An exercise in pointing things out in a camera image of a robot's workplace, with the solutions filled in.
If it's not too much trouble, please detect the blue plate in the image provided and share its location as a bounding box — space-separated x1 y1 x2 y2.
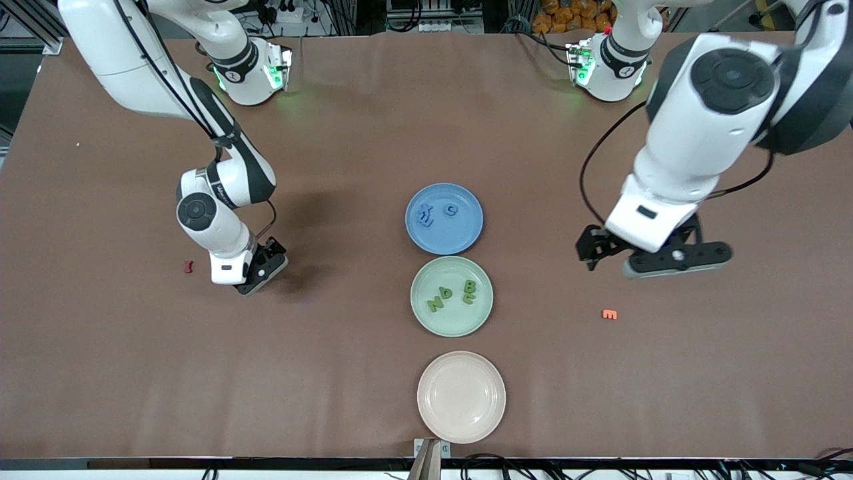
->
405 183 484 256

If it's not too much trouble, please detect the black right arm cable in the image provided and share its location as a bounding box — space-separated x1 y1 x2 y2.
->
112 0 278 244

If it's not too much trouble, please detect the brown table cover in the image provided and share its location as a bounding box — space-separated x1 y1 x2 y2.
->
0 30 853 461

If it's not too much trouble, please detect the green plate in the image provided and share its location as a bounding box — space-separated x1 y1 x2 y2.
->
410 256 494 338

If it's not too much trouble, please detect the beige plate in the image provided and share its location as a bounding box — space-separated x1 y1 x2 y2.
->
417 351 507 445

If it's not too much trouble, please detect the orange packaged goods pile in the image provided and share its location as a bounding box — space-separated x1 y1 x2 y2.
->
532 0 617 34

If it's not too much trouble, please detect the black table edge rail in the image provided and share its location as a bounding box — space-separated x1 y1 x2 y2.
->
0 457 853 473

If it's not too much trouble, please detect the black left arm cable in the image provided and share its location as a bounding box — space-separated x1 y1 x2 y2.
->
578 0 853 231

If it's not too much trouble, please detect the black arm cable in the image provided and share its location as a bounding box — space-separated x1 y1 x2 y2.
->
578 0 853 231
112 0 278 244

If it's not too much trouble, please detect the metal table clamp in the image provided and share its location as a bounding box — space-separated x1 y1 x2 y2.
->
413 437 451 480

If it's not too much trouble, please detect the black cable loop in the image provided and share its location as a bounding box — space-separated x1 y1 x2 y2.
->
460 453 527 480

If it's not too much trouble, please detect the aluminium frame profile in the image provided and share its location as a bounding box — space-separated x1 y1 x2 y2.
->
20 0 64 55

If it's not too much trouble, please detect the white power strip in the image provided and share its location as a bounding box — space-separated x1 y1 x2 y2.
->
263 0 309 37
419 20 484 34

